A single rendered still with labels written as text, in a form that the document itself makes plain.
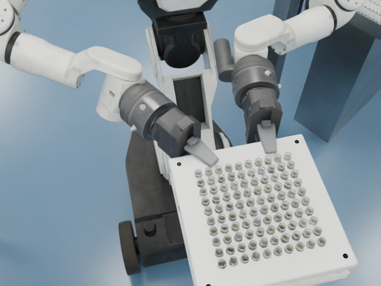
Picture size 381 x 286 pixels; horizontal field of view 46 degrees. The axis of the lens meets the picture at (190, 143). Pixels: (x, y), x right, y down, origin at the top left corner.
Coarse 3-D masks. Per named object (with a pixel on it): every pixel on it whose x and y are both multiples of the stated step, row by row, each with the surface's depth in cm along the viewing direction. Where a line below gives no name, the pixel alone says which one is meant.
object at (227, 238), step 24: (264, 168) 75; (216, 192) 73; (240, 192) 72; (288, 192) 72; (240, 216) 70; (264, 216) 70; (288, 216) 72; (240, 240) 68; (264, 240) 69; (288, 240) 68
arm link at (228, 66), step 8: (216, 40) 94; (224, 40) 93; (216, 48) 93; (224, 48) 92; (232, 48) 92; (264, 48) 89; (216, 56) 92; (224, 56) 90; (232, 56) 93; (240, 56) 89; (248, 56) 88; (256, 56) 87; (264, 56) 90; (216, 64) 92; (224, 64) 89; (232, 64) 89; (240, 64) 87; (248, 64) 86; (256, 64) 85; (264, 64) 86; (272, 64) 88; (224, 72) 88; (232, 72) 88; (224, 80) 90
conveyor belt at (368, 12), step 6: (366, 0) 136; (372, 0) 136; (378, 0) 136; (366, 6) 135; (372, 6) 134; (378, 6) 134; (360, 12) 138; (366, 12) 136; (372, 12) 135; (378, 12) 134; (372, 18) 135; (378, 18) 134
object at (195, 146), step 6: (192, 138) 78; (198, 138) 78; (192, 144) 77; (198, 144) 78; (204, 144) 78; (186, 150) 78; (192, 150) 77; (198, 150) 77; (204, 150) 77; (210, 150) 77; (198, 156) 76; (204, 156) 76; (210, 156) 76; (216, 156) 76; (204, 162) 76; (210, 162) 76; (216, 162) 76
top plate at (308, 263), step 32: (192, 160) 77; (224, 160) 77; (192, 192) 73; (224, 192) 73; (320, 192) 73; (192, 224) 70; (320, 224) 70; (192, 256) 67; (224, 256) 67; (288, 256) 67; (320, 256) 67; (352, 256) 67
